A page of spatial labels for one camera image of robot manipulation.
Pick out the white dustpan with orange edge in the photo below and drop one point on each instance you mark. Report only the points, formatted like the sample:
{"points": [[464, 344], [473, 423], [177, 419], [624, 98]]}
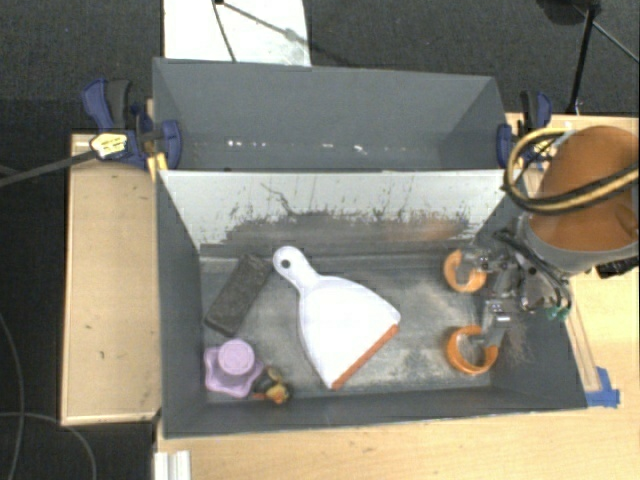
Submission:
{"points": [[340, 318]]}

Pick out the pale wood board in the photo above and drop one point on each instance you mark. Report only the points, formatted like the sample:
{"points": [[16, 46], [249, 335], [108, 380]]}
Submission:
{"points": [[110, 278]]}

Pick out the black cylinder on white bracket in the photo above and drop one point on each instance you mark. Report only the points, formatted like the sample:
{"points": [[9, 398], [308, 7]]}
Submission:
{"points": [[617, 267]]}

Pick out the black and yellow toy duck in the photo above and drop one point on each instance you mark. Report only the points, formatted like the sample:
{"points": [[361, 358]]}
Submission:
{"points": [[274, 388]]}

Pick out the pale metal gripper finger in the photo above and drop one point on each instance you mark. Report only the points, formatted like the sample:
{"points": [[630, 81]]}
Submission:
{"points": [[495, 330], [475, 259]]}

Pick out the grey metal bin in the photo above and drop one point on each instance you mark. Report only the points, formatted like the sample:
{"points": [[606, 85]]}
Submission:
{"points": [[320, 118]]}

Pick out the purple star-shaped toy cup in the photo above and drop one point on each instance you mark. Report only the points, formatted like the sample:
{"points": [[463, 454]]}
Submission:
{"points": [[231, 368]]}

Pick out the dark grey flat block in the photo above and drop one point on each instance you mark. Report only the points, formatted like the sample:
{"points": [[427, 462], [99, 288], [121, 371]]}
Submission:
{"points": [[237, 293]]}

